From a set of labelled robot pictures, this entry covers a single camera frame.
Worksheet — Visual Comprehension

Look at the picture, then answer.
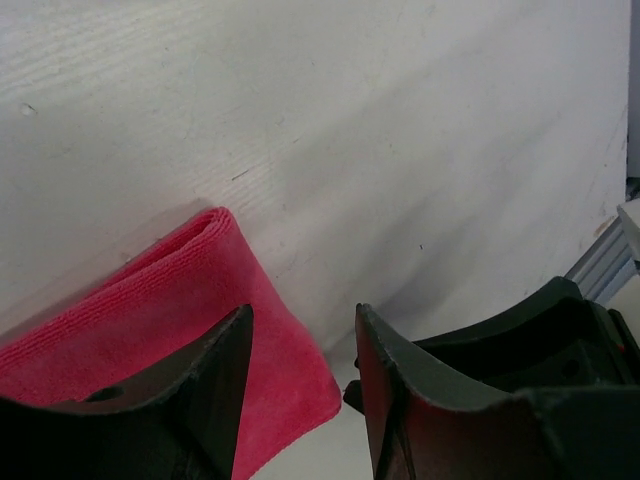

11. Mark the pink towel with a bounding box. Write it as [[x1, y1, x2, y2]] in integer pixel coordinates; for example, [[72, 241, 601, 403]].
[[1, 207, 341, 479]]

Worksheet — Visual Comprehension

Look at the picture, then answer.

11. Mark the aluminium mounting rail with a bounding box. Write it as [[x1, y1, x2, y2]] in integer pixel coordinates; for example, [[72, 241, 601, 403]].
[[560, 213, 636, 307]]

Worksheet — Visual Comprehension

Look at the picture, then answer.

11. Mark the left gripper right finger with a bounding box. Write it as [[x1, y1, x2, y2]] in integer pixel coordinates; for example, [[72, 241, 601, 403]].
[[354, 301, 640, 480]]

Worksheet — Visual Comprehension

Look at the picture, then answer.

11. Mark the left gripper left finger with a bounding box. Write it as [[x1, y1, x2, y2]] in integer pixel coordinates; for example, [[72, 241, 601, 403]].
[[1, 305, 254, 479]]

